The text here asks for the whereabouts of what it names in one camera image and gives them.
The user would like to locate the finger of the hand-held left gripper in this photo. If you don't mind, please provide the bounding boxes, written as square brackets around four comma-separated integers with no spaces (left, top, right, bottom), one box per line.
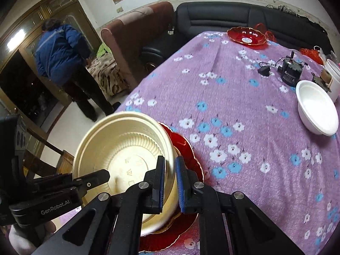
[70,169,111,192]

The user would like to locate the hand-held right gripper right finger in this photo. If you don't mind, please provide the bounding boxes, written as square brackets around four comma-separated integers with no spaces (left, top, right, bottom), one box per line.
[175,156,306,255]

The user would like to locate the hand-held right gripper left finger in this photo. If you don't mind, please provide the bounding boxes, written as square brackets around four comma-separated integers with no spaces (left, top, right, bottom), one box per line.
[32,155,166,255]

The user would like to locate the red plate with gold rim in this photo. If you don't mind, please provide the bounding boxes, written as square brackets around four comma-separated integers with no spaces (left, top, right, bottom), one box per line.
[138,122,204,253]
[227,27,267,45]

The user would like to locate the cream patterned plastic bowl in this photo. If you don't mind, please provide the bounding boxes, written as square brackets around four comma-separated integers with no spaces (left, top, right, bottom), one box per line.
[72,112,179,237]

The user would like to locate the large white bowl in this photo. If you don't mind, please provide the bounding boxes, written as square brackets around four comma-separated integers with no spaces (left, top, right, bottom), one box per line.
[296,80,339,137]

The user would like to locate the person's left hand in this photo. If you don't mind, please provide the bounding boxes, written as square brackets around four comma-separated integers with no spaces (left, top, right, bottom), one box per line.
[7,216,57,255]

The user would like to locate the wooden chair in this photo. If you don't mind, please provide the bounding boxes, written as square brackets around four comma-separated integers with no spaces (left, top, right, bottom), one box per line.
[23,126,75,181]

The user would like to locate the purple floral tablecloth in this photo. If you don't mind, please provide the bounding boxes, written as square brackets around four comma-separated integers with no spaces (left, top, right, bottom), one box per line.
[57,31,340,255]

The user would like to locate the green cloth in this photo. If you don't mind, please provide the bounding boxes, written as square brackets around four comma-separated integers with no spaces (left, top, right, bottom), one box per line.
[96,42,109,57]

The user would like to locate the black power plug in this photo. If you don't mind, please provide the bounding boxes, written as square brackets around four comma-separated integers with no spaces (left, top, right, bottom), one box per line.
[257,62,275,78]

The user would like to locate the brown armchair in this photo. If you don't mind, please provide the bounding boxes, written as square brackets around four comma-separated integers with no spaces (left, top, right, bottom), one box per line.
[86,1,174,97]

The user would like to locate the black power adapter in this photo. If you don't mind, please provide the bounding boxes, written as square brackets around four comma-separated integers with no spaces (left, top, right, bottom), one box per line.
[278,51,305,88]

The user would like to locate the black leather sofa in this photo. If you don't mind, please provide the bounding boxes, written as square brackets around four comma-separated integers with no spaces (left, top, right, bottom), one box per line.
[142,2,334,67]

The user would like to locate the red plastic bag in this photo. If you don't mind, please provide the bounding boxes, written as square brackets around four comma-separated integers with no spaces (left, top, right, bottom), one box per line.
[300,46,326,65]

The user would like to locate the white plastic jar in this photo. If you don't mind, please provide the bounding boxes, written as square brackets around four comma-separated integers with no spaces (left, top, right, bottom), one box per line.
[324,58,340,100]

